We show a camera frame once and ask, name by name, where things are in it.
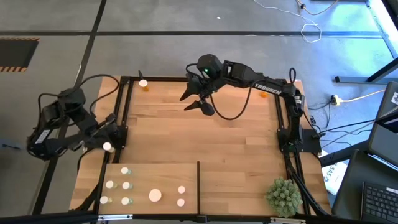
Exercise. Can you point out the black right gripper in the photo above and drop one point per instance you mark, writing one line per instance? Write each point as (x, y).
(205, 85)

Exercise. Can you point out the black gantry beam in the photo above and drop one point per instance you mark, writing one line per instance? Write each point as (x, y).
(31, 218)

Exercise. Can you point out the small teal pill bottle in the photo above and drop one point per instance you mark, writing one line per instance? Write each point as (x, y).
(126, 185)

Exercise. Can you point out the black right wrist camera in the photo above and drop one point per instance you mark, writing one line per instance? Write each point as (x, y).
(206, 109)

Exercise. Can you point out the amber pill bottle white cap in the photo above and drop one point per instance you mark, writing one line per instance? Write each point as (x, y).
(155, 195)

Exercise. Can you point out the grey laptop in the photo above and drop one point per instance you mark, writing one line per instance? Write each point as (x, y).
(384, 140)

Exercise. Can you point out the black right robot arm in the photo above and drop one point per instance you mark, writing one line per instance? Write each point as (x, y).
(267, 88)

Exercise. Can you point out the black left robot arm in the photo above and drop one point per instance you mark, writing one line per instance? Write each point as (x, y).
(56, 140)

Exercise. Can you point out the black side desk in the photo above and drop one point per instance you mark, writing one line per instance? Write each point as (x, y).
(351, 186)

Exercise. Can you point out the small black floor object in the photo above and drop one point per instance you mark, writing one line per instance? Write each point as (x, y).
(11, 145)

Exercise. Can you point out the black aluminium table frame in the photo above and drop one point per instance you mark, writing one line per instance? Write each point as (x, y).
(186, 78)

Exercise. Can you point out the small pale green pill bottle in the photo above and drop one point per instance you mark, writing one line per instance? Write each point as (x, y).
(124, 170)

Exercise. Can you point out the green artificial plant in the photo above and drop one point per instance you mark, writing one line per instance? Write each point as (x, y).
(283, 197)

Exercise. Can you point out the black desk leg frame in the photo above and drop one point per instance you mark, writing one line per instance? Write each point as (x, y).
(351, 79)

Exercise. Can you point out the black floor mat hazard stripes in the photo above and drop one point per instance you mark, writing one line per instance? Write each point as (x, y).
(15, 53)

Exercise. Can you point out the pale yellow pill bottle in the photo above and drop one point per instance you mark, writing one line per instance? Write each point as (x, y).
(107, 146)

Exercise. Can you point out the small red pill bottle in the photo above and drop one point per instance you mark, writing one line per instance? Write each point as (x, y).
(181, 189)
(180, 202)

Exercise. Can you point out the yellow-green pill bottle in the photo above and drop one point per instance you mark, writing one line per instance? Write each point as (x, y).
(104, 200)

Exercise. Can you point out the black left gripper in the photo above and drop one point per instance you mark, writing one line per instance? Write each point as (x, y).
(90, 123)

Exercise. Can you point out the black laptop keyboard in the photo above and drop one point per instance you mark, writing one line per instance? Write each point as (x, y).
(379, 202)

